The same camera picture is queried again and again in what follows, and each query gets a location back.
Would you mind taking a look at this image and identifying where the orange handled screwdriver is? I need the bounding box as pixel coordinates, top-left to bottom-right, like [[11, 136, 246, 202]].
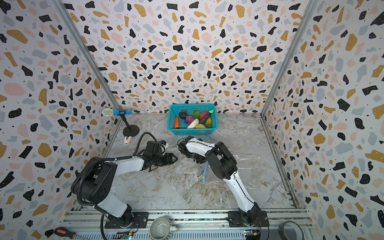
[[54, 227, 88, 240]]

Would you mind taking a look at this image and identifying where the red toy pepper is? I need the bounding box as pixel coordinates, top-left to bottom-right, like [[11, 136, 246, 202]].
[[200, 112, 208, 120]]

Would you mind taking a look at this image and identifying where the teal plastic basket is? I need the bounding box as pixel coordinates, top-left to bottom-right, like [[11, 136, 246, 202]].
[[167, 104, 219, 136]]

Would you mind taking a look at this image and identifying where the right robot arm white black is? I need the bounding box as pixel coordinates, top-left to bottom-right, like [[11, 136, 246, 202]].
[[178, 136, 268, 227]]

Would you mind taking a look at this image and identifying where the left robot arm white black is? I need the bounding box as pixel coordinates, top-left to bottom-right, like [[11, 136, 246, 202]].
[[71, 141, 178, 228]]

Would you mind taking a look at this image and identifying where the green toy leaf vegetable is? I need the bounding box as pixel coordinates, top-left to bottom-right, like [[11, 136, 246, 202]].
[[193, 110, 200, 119]]

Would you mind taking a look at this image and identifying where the yellow green toy mango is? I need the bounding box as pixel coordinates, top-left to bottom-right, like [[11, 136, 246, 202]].
[[205, 118, 213, 128]]

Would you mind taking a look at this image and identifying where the clear zip top bag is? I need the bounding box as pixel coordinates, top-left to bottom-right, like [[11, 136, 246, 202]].
[[186, 144, 285, 212]]

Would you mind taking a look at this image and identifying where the orange toy carrot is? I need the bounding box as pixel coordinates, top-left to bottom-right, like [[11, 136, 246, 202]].
[[174, 117, 180, 129]]

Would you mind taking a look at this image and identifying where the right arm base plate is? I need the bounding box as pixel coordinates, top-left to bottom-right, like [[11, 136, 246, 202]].
[[226, 211, 270, 228]]

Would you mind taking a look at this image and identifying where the black corrugated cable hose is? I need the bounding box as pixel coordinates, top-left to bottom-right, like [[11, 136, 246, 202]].
[[70, 131, 158, 240]]

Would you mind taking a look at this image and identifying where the yellow toy lemon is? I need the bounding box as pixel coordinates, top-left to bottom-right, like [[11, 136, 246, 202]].
[[195, 124, 206, 129]]

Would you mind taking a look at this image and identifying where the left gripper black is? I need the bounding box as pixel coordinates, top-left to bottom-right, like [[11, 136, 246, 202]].
[[151, 152, 177, 166]]

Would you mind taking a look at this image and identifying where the purple toy onion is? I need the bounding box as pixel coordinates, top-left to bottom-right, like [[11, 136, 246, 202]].
[[185, 116, 195, 125]]

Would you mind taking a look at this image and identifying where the grey tape roll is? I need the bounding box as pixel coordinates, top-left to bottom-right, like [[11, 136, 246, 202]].
[[278, 221, 305, 240]]

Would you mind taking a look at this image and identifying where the blue microphone on stand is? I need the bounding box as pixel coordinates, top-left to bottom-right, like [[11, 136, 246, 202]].
[[101, 107, 141, 138]]

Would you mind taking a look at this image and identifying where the black toy avocado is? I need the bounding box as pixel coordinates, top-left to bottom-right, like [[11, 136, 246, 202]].
[[179, 112, 188, 120]]

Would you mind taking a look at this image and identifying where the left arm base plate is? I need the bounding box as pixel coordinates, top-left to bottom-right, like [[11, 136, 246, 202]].
[[104, 212, 149, 230]]

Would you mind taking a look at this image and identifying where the aluminium rail frame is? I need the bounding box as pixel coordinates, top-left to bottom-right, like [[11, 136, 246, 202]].
[[62, 209, 317, 240]]

